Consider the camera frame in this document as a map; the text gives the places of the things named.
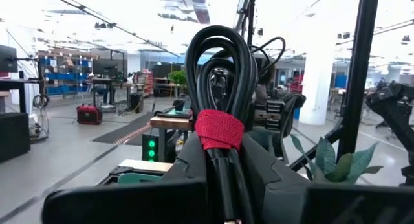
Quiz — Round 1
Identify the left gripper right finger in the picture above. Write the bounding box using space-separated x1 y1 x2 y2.
241 133 311 224

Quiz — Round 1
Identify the shelf with blue bins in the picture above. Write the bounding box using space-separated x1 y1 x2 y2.
36 50 94 98

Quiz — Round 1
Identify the green potted plant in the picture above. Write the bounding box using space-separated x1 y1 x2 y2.
167 69 188 89

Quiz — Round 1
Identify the black computer monitor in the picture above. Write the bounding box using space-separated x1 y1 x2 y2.
0 44 19 74
92 58 119 79

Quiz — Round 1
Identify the teal plastic bin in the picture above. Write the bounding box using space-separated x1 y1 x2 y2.
116 172 165 185

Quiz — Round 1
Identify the black cabinet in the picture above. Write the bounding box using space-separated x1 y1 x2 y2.
0 111 32 164

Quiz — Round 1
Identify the artificial green leafy plant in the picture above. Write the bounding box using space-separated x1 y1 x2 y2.
289 134 385 185

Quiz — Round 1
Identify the red portable case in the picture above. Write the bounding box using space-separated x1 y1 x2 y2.
76 103 104 126

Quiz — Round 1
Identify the black cable with red strap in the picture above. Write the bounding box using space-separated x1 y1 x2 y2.
184 25 259 224

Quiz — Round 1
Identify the black box with green lights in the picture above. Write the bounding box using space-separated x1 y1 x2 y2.
141 133 160 162

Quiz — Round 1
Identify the black floor mat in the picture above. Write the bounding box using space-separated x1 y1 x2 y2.
92 111 156 146

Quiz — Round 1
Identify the wooden workstation table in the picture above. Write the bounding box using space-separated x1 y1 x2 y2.
149 115 195 163

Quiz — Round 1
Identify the black aluminium table frame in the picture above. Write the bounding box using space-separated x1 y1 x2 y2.
96 0 382 186

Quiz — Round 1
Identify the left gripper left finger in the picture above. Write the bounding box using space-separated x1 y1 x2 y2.
160 132 208 186

